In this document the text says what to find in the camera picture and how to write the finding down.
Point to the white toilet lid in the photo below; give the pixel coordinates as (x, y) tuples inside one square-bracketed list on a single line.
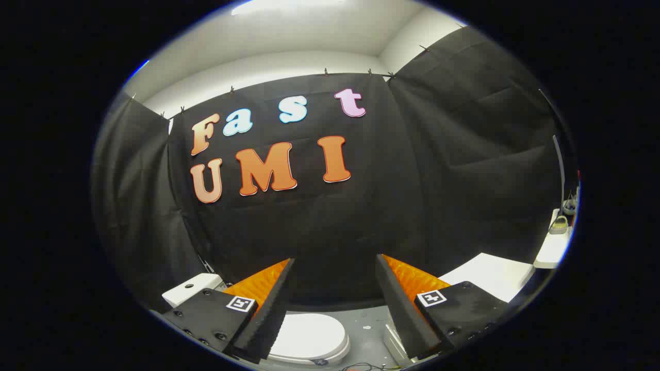
[(309, 335)]

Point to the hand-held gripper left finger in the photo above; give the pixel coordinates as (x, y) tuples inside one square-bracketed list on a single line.
[(273, 309)]

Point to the black backdrop cloth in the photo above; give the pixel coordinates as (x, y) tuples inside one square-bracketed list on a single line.
[(361, 221)]

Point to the white side shelf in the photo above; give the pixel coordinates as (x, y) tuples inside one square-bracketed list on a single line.
[(551, 252)]

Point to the grey slipper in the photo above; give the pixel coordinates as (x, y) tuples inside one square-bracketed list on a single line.
[(558, 225)]

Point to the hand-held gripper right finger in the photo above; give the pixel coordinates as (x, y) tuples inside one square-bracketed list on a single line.
[(397, 304)]

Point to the grey shoe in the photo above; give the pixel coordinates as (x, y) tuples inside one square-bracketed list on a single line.
[(569, 206)]

